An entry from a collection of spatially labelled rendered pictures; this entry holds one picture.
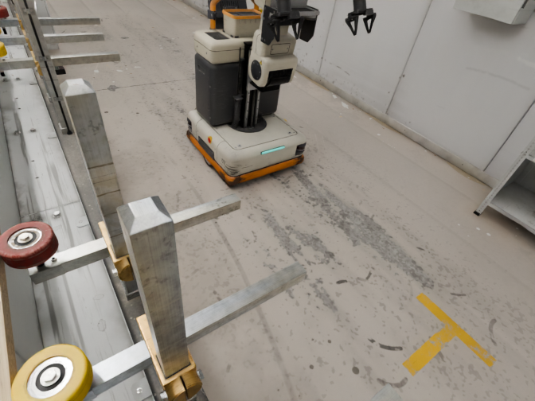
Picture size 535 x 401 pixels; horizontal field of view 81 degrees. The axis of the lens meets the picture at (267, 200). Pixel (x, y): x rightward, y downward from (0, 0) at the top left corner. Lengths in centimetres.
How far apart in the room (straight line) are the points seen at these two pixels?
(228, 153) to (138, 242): 169
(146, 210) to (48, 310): 67
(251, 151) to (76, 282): 132
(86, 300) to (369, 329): 120
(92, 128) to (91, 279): 52
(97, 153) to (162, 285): 25
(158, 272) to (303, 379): 120
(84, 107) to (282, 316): 127
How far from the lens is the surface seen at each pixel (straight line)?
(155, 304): 35
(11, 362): 56
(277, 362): 146
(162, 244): 28
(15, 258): 64
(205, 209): 74
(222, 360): 144
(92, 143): 50
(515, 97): 285
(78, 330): 86
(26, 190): 125
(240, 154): 193
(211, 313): 57
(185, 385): 52
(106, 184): 54
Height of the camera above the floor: 135
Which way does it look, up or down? 42 degrees down
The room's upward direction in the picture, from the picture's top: 9 degrees clockwise
